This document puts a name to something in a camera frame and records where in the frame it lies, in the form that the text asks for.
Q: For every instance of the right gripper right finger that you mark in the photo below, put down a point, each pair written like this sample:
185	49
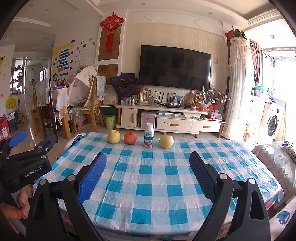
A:
250	220

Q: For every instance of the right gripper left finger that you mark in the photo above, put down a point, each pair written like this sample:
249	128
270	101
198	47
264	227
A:
74	190

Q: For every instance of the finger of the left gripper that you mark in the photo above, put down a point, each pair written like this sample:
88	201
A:
17	139

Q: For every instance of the red gift bags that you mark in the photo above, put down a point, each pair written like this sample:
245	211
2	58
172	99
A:
4	129

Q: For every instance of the dark wooden chair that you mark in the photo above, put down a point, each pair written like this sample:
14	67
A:
45	107

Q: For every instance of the dining table with cloth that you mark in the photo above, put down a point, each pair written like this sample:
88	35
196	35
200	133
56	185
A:
60	102

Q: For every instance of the wooden chair with cloth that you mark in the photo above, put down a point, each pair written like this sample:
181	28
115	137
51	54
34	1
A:
87	92

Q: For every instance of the blue checkered tablecloth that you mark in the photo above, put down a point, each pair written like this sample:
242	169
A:
152	192

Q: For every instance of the green waste bin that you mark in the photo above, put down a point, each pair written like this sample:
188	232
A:
110	121

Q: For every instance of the yellow pear left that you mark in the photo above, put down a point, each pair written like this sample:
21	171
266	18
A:
114	136

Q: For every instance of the yellow pear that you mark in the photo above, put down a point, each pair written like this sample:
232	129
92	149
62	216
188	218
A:
114	136
166	141

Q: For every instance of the washing machine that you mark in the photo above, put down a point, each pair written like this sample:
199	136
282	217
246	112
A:
271	121

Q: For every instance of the red apple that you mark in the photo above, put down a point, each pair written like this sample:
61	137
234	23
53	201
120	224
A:
130	138

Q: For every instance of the yellow pear right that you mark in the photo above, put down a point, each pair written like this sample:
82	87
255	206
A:
166	141

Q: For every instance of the dark blue flower bouquet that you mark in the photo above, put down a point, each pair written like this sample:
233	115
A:
124	84

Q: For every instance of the yogurt drink bottle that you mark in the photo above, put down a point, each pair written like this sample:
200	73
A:
149	135

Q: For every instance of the pink storage box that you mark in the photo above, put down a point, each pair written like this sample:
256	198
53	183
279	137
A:
147	116

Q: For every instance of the white electric kettle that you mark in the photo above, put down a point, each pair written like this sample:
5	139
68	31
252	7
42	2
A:
143	98

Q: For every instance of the cream TV cabinet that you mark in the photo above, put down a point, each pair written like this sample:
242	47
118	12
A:
169	120

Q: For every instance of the red chinese knot decoration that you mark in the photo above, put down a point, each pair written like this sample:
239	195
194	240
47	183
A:
110	24

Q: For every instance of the black television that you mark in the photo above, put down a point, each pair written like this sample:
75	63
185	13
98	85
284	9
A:
174	67

